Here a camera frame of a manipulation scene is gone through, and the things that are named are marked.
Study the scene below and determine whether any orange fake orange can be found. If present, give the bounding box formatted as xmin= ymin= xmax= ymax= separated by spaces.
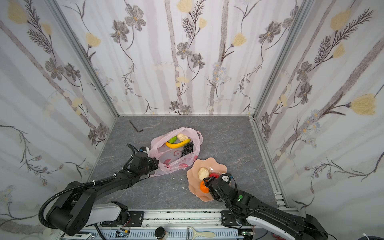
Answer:
xmin=200 ymin=181 xmax=210 ymax=194

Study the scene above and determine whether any red fake apple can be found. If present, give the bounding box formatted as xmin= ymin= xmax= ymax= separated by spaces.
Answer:
xmin=209 ymin=173 xmax=220 ymax=179

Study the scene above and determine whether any beige fake fruit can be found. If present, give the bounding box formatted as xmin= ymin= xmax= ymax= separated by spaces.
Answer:
xmin=198 ymin=167 xmax=210 ymax=181

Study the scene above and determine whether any pink plastic bag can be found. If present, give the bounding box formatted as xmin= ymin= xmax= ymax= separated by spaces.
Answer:
xmin=149 ymin=127 xmax=203 ymax=177

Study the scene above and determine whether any peach leaf-shaped plate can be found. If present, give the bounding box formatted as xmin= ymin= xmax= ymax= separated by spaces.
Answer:
xmin=187 ymin=158 xmax=227 ymax=202

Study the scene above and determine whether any green fake fruit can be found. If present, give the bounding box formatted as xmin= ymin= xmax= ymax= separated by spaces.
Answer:
xmin=168 ymin=136 xmax=178 ymax=144

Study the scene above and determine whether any beige fake bread roll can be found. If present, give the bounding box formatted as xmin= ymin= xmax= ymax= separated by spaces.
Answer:
xmin=177 ymin=133 xmax=189 ymax=142

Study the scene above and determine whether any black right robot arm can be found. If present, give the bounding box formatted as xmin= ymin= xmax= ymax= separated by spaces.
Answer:
xmin=203 ymin=173 xmax=336 ymax=240

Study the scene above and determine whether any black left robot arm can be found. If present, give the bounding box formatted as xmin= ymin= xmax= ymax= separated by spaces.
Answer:
xmin=38 ymin=144 xmax=160 ymax=236

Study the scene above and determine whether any yellow fake banana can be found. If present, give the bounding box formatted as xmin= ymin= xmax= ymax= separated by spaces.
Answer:
xmin=166 ymin=139 xmax=191 ymax=149

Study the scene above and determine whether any dark fake grape bunch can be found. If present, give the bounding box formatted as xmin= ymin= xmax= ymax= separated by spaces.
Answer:
xmin=182 ymin=141 xmax=194 ymax=157

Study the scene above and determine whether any black hex key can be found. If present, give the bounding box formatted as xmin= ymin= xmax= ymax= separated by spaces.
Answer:
xmin=129 ymin=120 xmax=145 ymax=133

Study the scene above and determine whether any black round knob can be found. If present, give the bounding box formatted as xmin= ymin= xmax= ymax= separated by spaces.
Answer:
xmin=154 ymin=227 xmax=168 ymax=240

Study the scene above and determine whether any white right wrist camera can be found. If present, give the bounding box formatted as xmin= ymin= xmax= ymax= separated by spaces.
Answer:
xmin=221 ymin=175 xmax=231 ymax=184

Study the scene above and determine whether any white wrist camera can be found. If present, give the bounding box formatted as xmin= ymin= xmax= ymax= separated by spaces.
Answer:
xmin=221 ymin=175 xmax=231 ymax=184
xmin=139 ymin=147 xmax=150 ymax=155

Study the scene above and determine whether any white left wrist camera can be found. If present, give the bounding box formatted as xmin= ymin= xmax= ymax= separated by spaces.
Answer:
xmin=139 ymin=147 xmax=150 ymax=155

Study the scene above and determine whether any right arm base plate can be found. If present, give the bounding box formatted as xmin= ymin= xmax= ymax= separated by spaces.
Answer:
xmin=221 ymin=210 xmax=243 ymax=229

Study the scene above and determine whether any cream handled brush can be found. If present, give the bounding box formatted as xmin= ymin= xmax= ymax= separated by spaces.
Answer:
xmin=186 ymin=227 xmax=216 ymax=240

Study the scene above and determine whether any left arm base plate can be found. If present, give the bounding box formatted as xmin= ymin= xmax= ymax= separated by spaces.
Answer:
xmin=101 ymin=211 xmax=145 ymax=228

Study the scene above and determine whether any aluminium mounting rail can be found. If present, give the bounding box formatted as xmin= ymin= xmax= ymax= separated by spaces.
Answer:
xmin=56 ymin=209 xmax=307 ymax=231

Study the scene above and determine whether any white slotted cable duct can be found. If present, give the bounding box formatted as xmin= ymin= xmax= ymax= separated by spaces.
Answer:
xmin=102 ymin=229 xmax=244 ymax=240

